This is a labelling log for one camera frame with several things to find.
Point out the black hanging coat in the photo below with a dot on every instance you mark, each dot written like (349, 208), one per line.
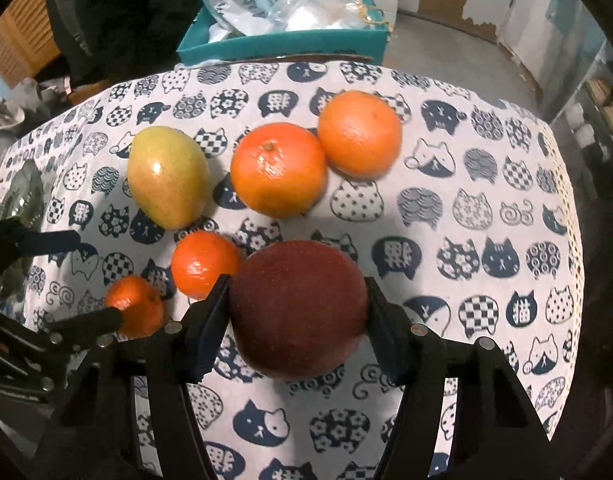
(118, 40)

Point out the teal storage box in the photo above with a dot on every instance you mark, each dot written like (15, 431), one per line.
(365, 44)

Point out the clear plastic bag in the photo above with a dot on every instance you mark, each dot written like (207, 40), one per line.
(301, 15)

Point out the cat pattern tablecloth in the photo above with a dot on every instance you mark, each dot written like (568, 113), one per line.
(470, 231)

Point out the yellow green mango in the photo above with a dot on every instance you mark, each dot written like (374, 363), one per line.
(169, 177)

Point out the wooden louvered door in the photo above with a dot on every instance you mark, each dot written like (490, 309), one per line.
(27, 44)

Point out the large orange with stem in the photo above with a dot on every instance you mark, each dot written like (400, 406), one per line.
(279, 170)

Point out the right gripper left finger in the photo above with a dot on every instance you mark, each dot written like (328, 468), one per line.
(206, 323)

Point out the grey clothes pile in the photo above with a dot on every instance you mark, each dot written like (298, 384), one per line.
(30, 104)

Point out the dark red apple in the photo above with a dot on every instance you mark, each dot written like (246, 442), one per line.
(298, 309)

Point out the shoe rack with shoes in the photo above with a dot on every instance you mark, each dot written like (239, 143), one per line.
(584, 128)

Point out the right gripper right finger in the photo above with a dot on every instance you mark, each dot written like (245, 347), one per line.
(388, 329)

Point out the green glass plate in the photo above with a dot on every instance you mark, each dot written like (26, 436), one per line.
(23, 201)

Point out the small mandarin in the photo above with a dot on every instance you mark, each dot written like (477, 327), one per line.
(199, 259)
(140, 304)

